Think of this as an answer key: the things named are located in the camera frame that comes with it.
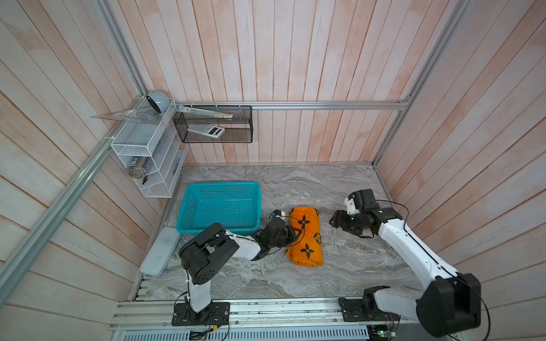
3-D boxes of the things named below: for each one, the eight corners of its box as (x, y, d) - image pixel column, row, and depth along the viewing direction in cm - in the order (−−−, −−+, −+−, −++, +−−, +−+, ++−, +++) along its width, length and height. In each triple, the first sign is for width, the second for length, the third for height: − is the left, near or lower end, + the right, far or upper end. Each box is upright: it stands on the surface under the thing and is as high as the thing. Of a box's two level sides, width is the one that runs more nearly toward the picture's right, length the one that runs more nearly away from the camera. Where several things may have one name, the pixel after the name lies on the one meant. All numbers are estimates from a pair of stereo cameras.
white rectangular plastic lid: (143, 274, 84) (137, 271, 81) (164, 230, 97) (160, 225, 93) (162, 277, 84) (157, 274, 80) (181, 232, 97) (178, 227, 93)
